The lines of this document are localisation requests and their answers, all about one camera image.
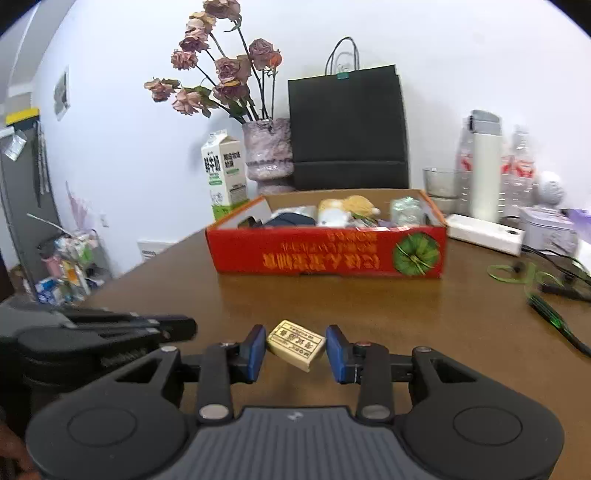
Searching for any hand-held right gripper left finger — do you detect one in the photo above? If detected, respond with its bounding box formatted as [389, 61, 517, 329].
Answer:
[115, 324, 266, 425]

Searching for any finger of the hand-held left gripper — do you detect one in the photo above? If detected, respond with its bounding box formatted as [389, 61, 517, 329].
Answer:
[60, 311, 198, 342]
[98, 328, 162, 352]

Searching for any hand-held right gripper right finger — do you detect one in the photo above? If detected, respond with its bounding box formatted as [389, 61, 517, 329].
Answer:
[325, 324, 478, 425]

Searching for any small yellow box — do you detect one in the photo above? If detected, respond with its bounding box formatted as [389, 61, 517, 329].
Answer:
[266, 319, 327, 372]

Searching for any red cardboard box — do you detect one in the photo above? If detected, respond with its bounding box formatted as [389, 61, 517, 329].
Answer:
[205, 188, 448, 280]

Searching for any wooden desktop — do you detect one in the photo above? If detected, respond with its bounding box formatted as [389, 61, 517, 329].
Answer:
[78, 187, 591, 480]

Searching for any person's left hand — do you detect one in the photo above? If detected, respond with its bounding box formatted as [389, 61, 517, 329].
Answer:
[0, 408, 40, 480]

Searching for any white flat box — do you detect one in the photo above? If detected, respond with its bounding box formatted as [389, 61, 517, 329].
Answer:
[137, 240, 178, 265]

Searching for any cluttered storage rack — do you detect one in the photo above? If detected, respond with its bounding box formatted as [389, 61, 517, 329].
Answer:
[28, 212, 112, 308]

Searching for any dark blue item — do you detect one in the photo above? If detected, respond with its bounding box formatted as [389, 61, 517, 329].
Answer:
[265, 213, 318, 228]

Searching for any yellow plush toy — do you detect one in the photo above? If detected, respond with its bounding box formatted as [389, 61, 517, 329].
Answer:
[318, 196, 382, 228]

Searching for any grey cabinet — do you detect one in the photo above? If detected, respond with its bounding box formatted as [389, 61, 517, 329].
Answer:
[0, 122, 61, 301]

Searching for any white green milk carton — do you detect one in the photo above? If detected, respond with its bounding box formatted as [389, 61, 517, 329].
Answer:
[201, 129, 250, 221]

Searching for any iridescent wrapped ball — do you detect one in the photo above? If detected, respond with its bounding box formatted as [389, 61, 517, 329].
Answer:
[390, 196, 426, 227]

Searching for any white power bank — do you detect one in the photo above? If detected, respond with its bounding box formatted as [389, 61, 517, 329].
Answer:
[445, 213, 526, 257]

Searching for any pink ceramic vase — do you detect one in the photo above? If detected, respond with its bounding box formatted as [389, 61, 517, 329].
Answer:
[242, 117, 295, 195]

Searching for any clear glass cup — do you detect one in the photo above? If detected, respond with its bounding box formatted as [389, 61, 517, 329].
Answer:
[422, 167, 467, 215]

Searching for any black paper bag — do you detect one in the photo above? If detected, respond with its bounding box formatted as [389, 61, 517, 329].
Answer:
[287, 37, 411, 191]

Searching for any white thermos bottle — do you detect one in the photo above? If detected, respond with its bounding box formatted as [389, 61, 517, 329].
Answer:
[468, 110, 503, 223]

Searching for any white tin box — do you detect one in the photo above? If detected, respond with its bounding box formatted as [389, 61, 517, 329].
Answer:
[521, 206, 580, 254]

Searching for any dried rose bouquet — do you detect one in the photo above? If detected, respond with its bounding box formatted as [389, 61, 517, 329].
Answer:
[144, 0, 283, 124]

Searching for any purple tissue box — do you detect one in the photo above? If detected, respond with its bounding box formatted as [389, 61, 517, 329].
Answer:
[568, 209, 591, 245]

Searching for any thin green cord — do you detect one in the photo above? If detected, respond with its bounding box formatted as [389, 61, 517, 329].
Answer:
[488, 261, 578, 289]

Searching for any black green braided cable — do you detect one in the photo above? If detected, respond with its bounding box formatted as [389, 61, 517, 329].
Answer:
[526, 293, 591, 358]

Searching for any small wall picture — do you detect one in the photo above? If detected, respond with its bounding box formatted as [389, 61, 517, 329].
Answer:
[53, 67, 71, 121]

